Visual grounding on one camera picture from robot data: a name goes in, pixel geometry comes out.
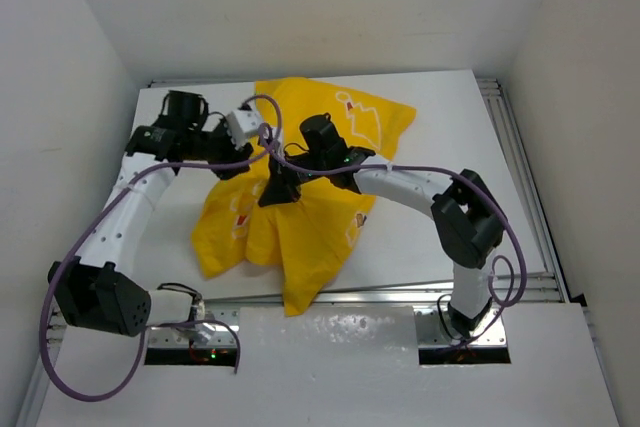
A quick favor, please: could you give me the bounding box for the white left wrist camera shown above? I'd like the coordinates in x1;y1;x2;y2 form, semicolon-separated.
225;105;263;149

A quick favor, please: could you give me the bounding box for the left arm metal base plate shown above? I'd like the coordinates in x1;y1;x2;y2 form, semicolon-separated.
144;305;240;368

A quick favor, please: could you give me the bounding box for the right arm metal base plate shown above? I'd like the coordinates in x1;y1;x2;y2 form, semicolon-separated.
414;301;511;367

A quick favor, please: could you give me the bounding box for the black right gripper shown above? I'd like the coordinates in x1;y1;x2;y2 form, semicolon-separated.
260;147;329;204

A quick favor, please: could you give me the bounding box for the yellow pillowcase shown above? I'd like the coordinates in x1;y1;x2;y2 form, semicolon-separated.
191;77;417;316

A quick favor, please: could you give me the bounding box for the white front cover panel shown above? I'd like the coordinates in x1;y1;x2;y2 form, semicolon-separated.
38;304;617;426

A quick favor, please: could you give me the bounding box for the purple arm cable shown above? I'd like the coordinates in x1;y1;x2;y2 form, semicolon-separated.
39;94;284;402
258;121;524;348

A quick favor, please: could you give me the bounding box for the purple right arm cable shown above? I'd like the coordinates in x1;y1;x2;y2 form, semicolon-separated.
258;121;524;348

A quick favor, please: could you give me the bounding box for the black thin base cable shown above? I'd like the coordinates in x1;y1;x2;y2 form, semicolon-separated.
433;291;464;338

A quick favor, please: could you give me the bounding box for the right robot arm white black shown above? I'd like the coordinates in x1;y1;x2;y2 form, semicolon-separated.
258;114;504;339

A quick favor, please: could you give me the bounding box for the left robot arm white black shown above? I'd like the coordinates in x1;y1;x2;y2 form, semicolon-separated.
48;90;262;337

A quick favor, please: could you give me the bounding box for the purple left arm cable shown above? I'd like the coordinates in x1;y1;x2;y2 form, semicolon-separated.
39;94;284;402

